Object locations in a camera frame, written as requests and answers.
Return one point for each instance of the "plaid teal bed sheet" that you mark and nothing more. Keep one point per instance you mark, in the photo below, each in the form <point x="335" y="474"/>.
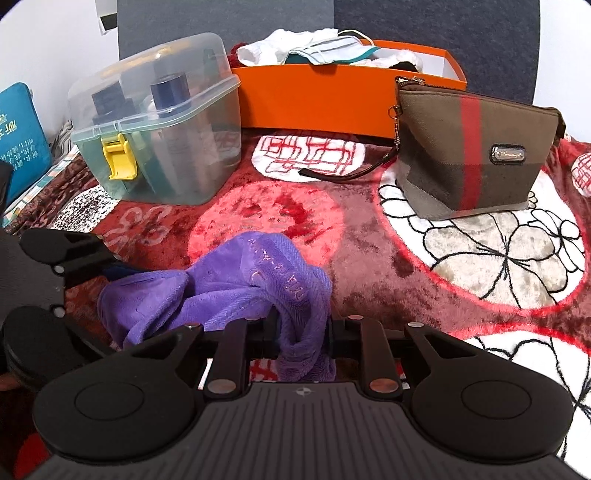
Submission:
<point x="44" y="184"/>

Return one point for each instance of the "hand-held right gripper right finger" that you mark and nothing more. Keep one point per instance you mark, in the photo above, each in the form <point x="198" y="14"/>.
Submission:
<point x="341" y="339"/>

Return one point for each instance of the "black fluffy scrunchie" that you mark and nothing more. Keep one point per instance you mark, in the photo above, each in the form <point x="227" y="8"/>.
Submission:
<point x="406" y="67"/>

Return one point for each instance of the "red fuzzy mittens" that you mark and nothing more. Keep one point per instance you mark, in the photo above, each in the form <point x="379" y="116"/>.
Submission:
<point x="238" y="51"/>

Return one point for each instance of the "brown red-striped pouch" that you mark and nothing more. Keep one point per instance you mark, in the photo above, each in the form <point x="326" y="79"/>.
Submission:
<point x="438" y="157"/>

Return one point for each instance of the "white fluffy plush toy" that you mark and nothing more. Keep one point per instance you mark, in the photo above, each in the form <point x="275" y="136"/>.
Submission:
<point x="406" y="54"/>

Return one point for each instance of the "grey striped cloth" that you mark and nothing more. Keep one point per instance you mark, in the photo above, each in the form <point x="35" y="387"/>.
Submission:
<point x="62" y="134"/>

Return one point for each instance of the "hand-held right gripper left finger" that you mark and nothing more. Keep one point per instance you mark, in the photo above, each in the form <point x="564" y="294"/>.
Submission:
<point x="258" y="337"/>

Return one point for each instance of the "light blue face mask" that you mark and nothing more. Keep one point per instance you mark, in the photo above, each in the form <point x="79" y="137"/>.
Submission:
<point x="332" y="48"/>

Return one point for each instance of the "dark grey fabric panel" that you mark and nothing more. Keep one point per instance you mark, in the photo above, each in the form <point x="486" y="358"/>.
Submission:
<point x="415" y="23"/>

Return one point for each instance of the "clear storage box yellow latch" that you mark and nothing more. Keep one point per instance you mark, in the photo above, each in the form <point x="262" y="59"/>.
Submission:
<point x="87" y="157"/>

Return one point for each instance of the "dark blue silver bottle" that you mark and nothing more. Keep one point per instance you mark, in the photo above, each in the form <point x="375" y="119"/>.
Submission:
<point x="168" y="90"/>

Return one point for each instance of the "red printed blanket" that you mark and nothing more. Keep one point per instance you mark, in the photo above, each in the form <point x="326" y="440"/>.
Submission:
<point x="369" y="258"/>

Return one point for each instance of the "orange cardboard box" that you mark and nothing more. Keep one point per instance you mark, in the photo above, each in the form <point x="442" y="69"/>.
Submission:
<point x="314" y="97"/>

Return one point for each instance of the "dark blue wide-cap bottle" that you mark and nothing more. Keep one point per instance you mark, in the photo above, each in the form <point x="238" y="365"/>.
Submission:
<point x="108" y="104"/>

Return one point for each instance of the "teal zip pouch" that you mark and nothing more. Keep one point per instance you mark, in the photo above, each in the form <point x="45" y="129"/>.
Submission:
<point x="23" y="147"/>

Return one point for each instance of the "white cloth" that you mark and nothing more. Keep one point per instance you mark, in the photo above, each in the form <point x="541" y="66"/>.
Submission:
<point x="268" y="46"/>

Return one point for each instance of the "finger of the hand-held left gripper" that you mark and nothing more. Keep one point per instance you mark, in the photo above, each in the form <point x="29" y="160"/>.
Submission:
<point x="115" y="272"/>
<point x="83" y="333"/>

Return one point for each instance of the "teal cloth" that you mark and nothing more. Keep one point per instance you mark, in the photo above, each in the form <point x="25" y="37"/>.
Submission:
<point x="364" y="54"/>

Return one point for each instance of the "purple fleece towel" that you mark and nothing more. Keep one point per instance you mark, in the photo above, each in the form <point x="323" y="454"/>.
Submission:
<point x="240" y="277"/>

